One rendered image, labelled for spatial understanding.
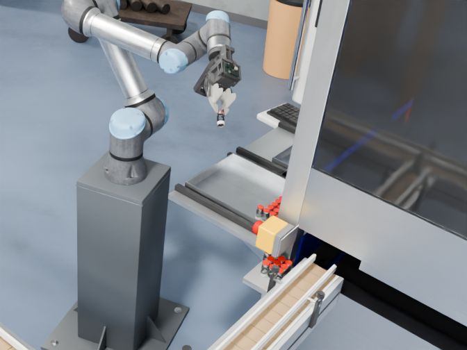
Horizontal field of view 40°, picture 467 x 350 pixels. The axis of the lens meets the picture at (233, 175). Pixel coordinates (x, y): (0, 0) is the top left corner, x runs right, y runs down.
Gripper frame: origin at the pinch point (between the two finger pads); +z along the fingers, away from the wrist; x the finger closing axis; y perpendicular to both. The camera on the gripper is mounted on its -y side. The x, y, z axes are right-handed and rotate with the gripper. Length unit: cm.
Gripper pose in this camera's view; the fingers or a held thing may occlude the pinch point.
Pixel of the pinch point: (219, 112)
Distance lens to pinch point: 187.7
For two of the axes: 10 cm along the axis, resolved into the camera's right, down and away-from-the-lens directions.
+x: 8.0, 2.5, 5.5
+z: 0.6, 8.7, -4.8
